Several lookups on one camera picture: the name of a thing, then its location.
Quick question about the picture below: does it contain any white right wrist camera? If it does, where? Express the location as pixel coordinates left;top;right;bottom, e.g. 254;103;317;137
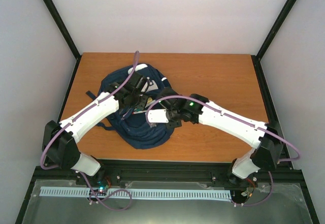
147;109;169;123

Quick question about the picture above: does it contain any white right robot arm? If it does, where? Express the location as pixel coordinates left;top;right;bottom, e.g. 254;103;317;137
148;88;283;184

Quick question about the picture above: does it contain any red cap whiteboard marker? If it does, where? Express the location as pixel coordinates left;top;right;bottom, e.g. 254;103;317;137
132;110;146;114

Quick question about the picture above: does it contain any black aluminium frame rail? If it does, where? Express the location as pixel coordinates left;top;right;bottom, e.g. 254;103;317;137
35;157;303;189

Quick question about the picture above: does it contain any light blue slotted cable duct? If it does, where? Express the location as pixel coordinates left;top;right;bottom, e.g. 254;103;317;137
39;186;231;201

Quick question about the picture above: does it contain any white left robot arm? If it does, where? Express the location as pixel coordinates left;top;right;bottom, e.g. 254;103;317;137
40;72;148;185

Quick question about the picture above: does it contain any navy blue backpack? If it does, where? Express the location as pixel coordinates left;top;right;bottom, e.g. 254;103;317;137
96;63;174;149

